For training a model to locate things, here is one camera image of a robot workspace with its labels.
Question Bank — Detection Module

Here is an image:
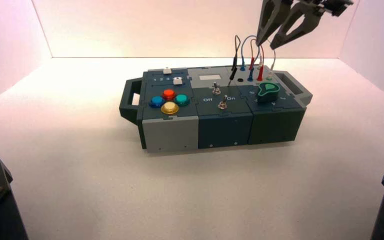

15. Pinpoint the red jumper wire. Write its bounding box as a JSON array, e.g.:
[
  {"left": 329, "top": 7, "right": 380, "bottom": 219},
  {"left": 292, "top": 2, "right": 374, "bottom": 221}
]
[{"left": 248, "top": 39, "right": 266, "bottom": 82}]

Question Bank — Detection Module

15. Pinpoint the green round push button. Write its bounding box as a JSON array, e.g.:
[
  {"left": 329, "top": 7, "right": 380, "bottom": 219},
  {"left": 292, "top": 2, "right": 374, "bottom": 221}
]
[{"left": 173, "top": 94, "right": 191, "bottom": 107}]

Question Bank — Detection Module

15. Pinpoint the black jumper wire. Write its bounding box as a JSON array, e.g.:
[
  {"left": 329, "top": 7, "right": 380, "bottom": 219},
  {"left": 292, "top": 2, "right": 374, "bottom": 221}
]
[{"left": 227, "top": 35, "right": 243, "bottom": 88}]

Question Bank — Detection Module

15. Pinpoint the red round push button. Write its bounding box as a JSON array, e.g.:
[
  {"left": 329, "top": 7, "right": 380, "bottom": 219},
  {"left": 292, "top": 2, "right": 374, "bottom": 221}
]
[{"left": 161, "top": 88, "right": 178, "bottom": 101}]

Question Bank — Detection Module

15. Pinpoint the yellow round push button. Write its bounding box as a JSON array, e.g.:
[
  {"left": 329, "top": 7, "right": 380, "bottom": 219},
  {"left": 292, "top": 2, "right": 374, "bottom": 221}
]
[{"left": 160, "top": 101, "right": 180, "bottom": 116}]

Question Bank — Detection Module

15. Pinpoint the white rectangular display window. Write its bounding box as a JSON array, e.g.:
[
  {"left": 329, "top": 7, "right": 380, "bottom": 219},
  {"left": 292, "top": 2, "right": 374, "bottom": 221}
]
[{"left": 198, "top": 74, "right": 219, "bottom": 83}]

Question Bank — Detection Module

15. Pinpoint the green rotary knob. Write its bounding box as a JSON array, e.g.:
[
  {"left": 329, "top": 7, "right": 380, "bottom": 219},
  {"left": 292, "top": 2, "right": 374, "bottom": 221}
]
[{"left": 256, "top": 82, "right": 281, "bottom": 104}]

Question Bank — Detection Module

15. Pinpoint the blue round push button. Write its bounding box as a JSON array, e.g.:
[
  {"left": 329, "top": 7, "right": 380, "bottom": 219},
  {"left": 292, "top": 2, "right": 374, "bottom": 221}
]
[{"left": 148, "top": 96, "right": 166, "bottom": 109}]

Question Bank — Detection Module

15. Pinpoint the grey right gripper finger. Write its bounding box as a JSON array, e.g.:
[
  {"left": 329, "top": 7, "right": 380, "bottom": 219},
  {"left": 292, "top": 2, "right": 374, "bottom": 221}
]
[
  {"left": 270, "top": 1, "right": 323, "bottom": 51},
  {"left": 256, "top": 0, "right": 293, "bottom": 47}
]

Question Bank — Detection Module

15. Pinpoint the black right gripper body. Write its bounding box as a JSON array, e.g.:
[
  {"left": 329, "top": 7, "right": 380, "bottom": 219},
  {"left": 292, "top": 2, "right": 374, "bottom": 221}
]
[{"left": 291, "top": 0, "right": 355, "bottom": 17}]

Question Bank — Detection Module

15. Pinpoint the white jumper wire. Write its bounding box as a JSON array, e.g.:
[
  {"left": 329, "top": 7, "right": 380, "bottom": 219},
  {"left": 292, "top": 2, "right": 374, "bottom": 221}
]
[{"left": 259, "top": 39, "right": 277, "bottom": 80}]

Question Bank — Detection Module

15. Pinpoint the blue grey modular task box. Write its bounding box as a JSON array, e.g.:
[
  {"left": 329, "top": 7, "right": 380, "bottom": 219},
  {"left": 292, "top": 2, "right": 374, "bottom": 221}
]
[{"left": 119, "top": 67, "right": 313, "bottom": 154}]

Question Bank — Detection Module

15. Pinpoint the blue jumper wire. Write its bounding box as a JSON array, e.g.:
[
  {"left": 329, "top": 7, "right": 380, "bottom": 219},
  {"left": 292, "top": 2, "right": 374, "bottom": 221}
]
[{"left": 240, "top": 35, "right": 261, "bottom": 83}]

